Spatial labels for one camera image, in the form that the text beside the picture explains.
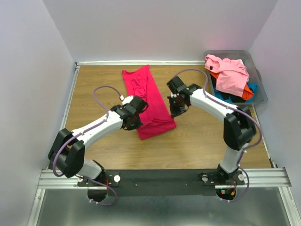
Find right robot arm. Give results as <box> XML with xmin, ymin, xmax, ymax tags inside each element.
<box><xmin>166</xmin><ymin>76</ymin><xmax>256</xmax><ymax>184</ymax></box>

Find magenta t-shirt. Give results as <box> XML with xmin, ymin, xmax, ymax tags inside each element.
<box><xmin>122</xmin><ymin>65</ymin><xmax>176</xmax><ymax>140</ymax></box>

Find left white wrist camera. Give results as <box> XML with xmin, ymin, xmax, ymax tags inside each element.
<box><xmin>119</xmin><ymin>95</ymin><xmax>134</xmax><ymax>105</ymax></box>

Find light pink t-shirt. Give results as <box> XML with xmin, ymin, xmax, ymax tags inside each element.
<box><xmin>205</xmin><ymin>54</ymin><xmax>249</xmax><ymax>97</ymax></box>

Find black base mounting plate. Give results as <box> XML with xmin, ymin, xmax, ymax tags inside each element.
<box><xmin>77</xmin><ymin>169</ymin><xmax>245</xmax><ymax>198</ymax></box>

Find black t-shirt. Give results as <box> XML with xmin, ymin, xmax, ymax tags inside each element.
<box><xmin>210</xmin><ymin>75</ymin><xmax>246</xmax><ymax>103</ymax></box>

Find teal t-shirt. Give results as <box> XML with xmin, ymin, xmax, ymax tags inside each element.
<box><xmin>213</xmin><ymin>82</ymin><xmax>258</xmax><ymax>104</ymax></box>

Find aluminium front rail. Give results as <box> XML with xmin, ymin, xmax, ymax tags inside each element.
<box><xmin>38</xmin><ymin>168</ymin><xmax>292</xmax><ymax>189</ymax></box>

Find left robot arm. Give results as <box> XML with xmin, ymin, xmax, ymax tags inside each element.
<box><xmin>48</xmin><ymin>96</ymin><xmax>149</xmax><ymax>184</ymax></box>

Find orange t-shirt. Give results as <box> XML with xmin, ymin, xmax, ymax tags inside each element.
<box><xmin>210</xmin><ymin>73</ymin><xmax>255</xmax><ymax>101</ymax></box>

